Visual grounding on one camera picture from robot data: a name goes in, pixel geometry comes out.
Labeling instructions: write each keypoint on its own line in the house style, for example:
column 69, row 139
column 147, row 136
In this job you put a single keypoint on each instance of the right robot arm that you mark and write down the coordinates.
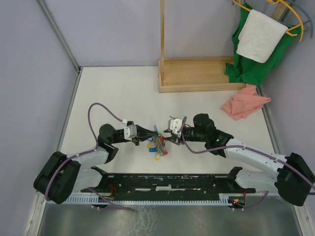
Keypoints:
column 289, row 176

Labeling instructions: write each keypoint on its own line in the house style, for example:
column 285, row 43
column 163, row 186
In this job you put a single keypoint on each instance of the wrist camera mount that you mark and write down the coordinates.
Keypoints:
column 130, row 129
column 177, row 124

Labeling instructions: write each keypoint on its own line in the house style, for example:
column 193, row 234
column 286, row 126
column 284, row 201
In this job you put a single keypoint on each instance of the white cable duct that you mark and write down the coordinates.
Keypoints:
column 93, row 199

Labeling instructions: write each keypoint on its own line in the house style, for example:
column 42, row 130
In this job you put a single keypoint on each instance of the metal keyring organizer blue handle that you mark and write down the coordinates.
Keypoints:
column 154, row 147

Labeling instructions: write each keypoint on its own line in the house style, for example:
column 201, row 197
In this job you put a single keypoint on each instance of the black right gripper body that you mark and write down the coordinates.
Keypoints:
column 189, row 134

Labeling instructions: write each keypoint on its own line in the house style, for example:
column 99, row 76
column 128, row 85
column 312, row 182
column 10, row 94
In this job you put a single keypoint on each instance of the pink cloth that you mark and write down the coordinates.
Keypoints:
column 244, row 103

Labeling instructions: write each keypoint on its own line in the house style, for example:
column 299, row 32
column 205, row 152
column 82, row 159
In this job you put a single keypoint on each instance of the key with red tag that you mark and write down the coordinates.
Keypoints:
column 162, row 146

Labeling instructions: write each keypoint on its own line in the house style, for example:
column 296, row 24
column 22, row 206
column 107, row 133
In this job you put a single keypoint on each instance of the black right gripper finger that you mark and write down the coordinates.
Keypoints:
column 173, row 139
column 170, row 131

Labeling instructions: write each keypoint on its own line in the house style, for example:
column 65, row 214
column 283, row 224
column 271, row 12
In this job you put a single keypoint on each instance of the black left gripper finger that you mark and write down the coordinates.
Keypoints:
column 150, row 138
column 152, row 132

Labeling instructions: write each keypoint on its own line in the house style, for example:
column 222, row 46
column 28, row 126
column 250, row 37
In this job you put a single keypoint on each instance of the green shirt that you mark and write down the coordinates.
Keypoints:
column 248, row 71

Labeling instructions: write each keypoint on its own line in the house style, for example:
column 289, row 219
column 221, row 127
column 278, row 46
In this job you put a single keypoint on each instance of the teal clothes hanger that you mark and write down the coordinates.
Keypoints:
column 288, row 17

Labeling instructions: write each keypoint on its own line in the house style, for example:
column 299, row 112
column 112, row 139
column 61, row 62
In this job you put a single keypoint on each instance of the white towel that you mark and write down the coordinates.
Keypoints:
column 259, row 36

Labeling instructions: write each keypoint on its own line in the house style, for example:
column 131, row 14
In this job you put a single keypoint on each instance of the wooden rack frame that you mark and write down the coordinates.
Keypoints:
column 191, row 74

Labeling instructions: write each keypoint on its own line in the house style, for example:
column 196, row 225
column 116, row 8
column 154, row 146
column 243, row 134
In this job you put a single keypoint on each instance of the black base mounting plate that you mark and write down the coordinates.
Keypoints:
column 211, row 183

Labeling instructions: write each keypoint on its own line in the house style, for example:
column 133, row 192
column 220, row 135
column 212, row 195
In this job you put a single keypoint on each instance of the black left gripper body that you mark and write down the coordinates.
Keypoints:
column 138, row 139

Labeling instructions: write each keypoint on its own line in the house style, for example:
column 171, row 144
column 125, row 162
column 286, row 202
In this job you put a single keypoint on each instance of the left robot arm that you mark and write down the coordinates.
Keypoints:
column 64, row 174

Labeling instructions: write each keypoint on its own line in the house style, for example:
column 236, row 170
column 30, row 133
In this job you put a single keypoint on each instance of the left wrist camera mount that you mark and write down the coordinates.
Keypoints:
column 130, row 129

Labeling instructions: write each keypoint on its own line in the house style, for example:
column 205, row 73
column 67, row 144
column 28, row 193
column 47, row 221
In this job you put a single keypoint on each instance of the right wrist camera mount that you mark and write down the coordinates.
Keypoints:
column 177, row 124

